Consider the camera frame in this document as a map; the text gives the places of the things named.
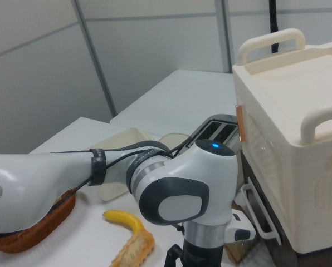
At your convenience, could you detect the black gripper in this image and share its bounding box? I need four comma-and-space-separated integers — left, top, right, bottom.
182, 242, 226, 267

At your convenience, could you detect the golden pastry bread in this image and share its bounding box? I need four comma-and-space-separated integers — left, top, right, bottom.
110, 229, 155, 267

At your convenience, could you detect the yellow banana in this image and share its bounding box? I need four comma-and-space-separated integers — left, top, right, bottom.
103, 210, 144, 233

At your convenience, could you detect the white square plastic container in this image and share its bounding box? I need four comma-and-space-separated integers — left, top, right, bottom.
85, 127, 152, 202

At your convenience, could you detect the cream chrome toaster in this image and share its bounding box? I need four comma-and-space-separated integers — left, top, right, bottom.
188, 113, 244, 193

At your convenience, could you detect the brown wicker basket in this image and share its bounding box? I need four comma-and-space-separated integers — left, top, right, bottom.
0, 187, 77, 254

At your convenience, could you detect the cream plastic toy cabinet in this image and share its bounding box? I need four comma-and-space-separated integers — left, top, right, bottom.
232, 27, 332, 254

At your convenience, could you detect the black vertical pole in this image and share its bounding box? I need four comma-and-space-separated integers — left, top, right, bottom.
267, 0, 281, 54

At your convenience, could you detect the white drawer handle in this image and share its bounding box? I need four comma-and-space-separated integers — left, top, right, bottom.
240, 183, 282, 240

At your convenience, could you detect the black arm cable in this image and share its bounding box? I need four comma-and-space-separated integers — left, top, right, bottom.
51, 140, 196, 208

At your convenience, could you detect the copper cabinet door handle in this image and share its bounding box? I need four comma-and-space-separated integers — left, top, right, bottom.
235, 105, 246, 142

